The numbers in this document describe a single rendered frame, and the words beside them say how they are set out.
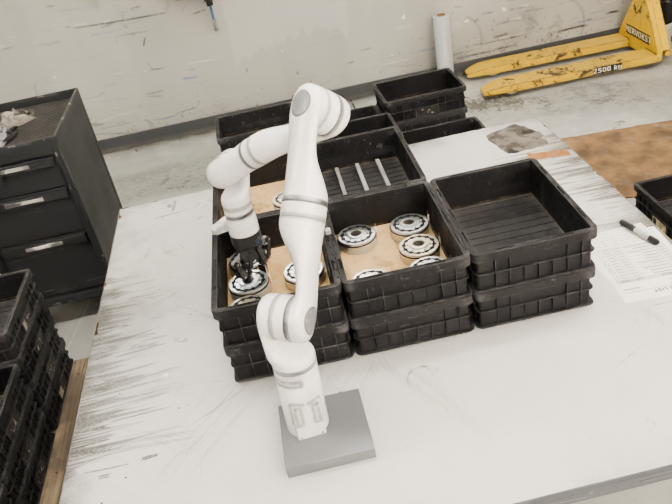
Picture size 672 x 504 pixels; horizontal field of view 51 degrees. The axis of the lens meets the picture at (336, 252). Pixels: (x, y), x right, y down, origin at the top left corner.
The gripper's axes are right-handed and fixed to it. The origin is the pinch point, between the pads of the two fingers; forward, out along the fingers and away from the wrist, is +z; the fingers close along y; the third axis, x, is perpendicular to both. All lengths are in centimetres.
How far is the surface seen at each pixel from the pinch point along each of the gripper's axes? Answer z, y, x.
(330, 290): -7.0, -4.7, -27.8
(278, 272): 2.4, 6.1, -1.6
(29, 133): -1, 44, 163
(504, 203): 3, 57, -42
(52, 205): 25, 33, 148
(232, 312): -6.8, -19.9, -11.3
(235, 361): 8.1, -21.1, -8.3
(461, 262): -7, 16, -50
